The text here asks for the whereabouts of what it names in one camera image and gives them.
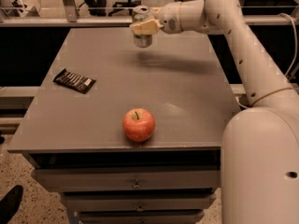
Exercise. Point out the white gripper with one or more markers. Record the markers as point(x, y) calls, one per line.
point(169, 19)

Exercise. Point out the silver 7up soda can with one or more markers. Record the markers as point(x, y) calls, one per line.
point(142, 35)

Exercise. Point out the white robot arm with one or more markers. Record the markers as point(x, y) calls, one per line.
point(260, 146)

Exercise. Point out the red apple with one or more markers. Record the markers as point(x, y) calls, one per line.
point(138, 124)

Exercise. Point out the dark snack bar wrapper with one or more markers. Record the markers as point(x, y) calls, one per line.
point(74, 81)

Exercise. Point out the grey drawer cabinet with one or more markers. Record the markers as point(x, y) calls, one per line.
point(178, 79)

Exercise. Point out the top grey drawer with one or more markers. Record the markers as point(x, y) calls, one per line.
point(127, 178)

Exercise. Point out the grey drawer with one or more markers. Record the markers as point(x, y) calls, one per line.
point(127, 178)
point(147, 217)
point(138, 202)

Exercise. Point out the middle grey drawer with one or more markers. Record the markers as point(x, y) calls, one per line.
point(138, 202)

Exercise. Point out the bottom grey drawer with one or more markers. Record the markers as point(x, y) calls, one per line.
point(147, 217)

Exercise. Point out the black shoe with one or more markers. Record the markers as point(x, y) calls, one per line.
point(10, 204)

